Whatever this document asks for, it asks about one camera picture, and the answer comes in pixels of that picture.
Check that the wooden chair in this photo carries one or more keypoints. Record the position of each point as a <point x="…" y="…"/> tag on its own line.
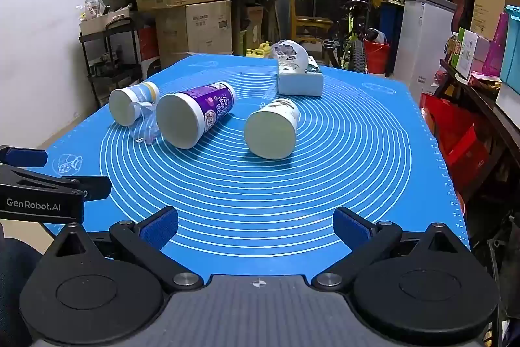
<point x="310" y="21"/>

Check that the white chest freezer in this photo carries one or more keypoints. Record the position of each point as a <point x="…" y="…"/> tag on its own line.
<point x="422" y="42"/>

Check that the white printed paper cup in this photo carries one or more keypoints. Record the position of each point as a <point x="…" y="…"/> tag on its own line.
<point x="270" y="131"/>

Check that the white patterned cup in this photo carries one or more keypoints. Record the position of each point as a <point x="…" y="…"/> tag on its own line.
<point x="289" y="52"/>

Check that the white tissue box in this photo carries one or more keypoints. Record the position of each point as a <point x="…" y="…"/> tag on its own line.
<point x="298" y="83"/>

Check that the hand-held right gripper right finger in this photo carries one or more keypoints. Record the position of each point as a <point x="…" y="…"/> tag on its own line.
<point x="352" y="229"/>

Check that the large closed cardboard box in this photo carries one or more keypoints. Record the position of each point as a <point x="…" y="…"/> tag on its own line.
<point x="199" y="28"/>

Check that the purple printed cup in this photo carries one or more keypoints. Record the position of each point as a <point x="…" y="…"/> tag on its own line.
<point x="180" y="121"/>

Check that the dark wooden side table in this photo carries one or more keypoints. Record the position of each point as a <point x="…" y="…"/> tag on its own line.
<point x="493" y="115"/>

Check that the pink box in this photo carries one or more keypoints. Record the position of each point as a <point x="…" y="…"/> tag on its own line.
<point x="495" y="50"/>

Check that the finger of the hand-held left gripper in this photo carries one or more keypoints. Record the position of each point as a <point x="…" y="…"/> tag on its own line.
<point x="24" y="156"/>
<point x="91" y="186"/>

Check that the blue silicone baking mat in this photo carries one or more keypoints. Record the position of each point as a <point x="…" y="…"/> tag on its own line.
<point x="243" y="192"/>

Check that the yellow plastic toy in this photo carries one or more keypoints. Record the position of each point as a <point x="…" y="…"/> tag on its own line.
<point x="260" y="49"/>

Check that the grey storage tray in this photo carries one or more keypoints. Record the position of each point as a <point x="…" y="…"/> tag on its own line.
<point x="103" y="24"/>

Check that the small blue-white paper cup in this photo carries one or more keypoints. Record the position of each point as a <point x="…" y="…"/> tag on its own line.
<point x="124" y="107"/>

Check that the clear plastic wrapper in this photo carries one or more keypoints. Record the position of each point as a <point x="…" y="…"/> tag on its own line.
<point x="148" y="129"/>

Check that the black metal shelf rack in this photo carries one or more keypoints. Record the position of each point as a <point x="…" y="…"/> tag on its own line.
<point x="109" y="70"/>

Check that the red bucket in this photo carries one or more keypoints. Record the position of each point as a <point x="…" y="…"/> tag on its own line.
<point x="375" y="56"/>

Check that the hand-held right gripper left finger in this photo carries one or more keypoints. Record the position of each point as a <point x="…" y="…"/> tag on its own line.
<point x="159" y="230"/>

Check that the teal plastic storage box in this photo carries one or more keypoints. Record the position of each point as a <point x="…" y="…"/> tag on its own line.
<point x="512" y="46"/>

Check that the green and white carton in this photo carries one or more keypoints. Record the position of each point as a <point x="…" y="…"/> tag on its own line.
<point x="465" y="50"/>

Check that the red shopping bag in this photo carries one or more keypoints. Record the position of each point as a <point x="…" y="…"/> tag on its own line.
<point x="451" y="135"/>

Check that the black bicycle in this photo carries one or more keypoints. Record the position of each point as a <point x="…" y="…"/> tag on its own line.
<point x="353" y="42"/>

